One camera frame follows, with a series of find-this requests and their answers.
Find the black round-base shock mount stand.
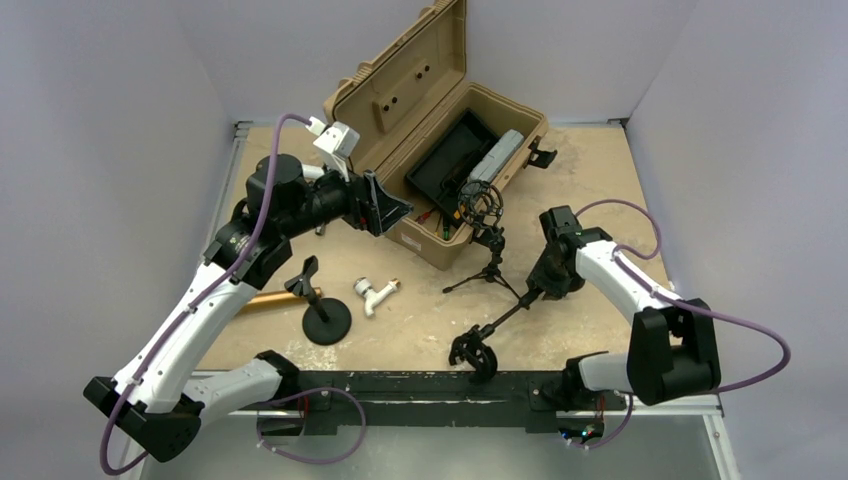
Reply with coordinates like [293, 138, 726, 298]
[448, 288, 542, 385]

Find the white mesh-head microphone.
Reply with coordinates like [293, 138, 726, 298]
[301, 164, 326, 181]

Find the grey plastic bit box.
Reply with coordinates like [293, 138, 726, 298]
[468, 129, 525, 184]

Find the yellow handle screwdriver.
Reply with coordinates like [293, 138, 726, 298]
[454, 204, 472, 223]

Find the white plastic faucet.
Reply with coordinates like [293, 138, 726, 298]
[353, 277, 401, 318]

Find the black tripod shock mount stand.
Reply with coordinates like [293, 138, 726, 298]
[442, 180, 531, 311]

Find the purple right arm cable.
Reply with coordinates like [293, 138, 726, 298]
[574, 198, 793, 397]

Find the gold microphone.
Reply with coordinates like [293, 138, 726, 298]
[238, 291, 308, 315]

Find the black tool tray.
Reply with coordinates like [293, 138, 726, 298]
[405, 109, 498, 208]

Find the red handle tool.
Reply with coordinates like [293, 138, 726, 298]
[415, 209, 436, 225]

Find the black round-base clip stand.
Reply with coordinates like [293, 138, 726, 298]
[284, 256, 352, 346]

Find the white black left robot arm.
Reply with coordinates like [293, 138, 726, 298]
[84, 154, 413, 462]

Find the tan plastic tool case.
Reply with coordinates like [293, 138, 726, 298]
[323, 1, 556, 270]

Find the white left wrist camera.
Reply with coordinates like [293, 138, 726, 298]
[307, 116, 360, 183]

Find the black mounting base plate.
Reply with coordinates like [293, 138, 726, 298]
[292, 370, 627, 435]

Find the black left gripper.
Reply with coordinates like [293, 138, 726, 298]
[279, 153, 412, 240]

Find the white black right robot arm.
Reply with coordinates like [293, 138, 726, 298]
[526, 206, 721, 407]

